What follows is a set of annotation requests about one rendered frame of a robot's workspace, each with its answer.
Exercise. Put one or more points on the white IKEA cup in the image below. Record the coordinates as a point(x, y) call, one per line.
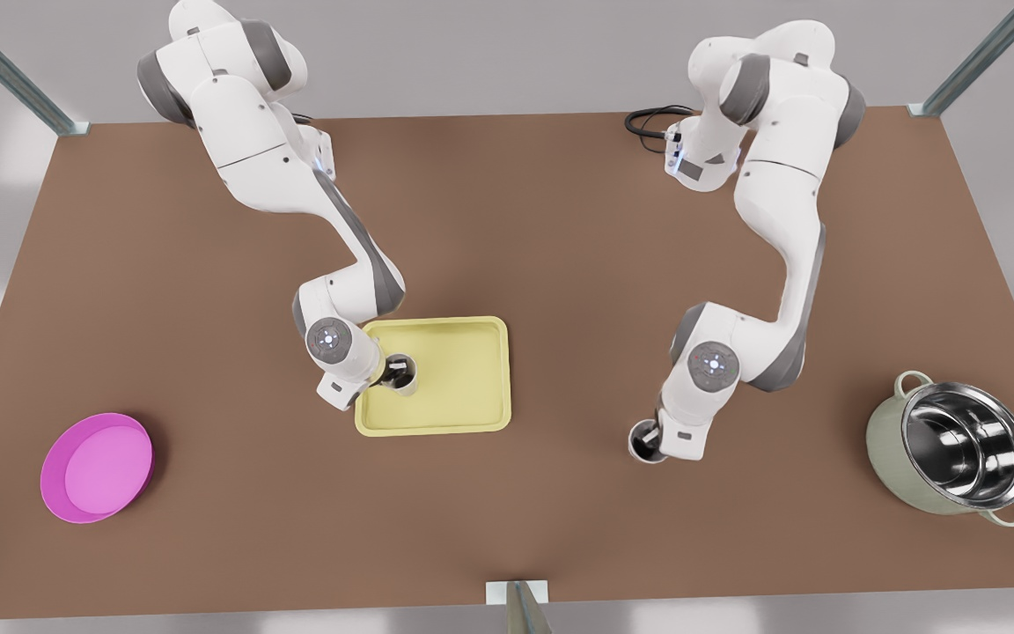
point(631, 453)
point(407, 388)

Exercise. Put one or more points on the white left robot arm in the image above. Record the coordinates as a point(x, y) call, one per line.
point(784, 167)

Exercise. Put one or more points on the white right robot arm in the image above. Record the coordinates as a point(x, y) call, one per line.
point(247, 141)

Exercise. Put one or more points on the yellow rectangular tray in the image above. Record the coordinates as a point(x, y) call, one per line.
point(463, 379)

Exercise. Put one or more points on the green steel-lined pot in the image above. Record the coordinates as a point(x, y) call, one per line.
point(956, 440)

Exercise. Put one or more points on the pink round bowl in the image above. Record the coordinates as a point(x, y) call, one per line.
point(98, 467)

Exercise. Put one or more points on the silver frame post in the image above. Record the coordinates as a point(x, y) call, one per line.
point(520, 608)
point(973, 62)
point(5, 75)

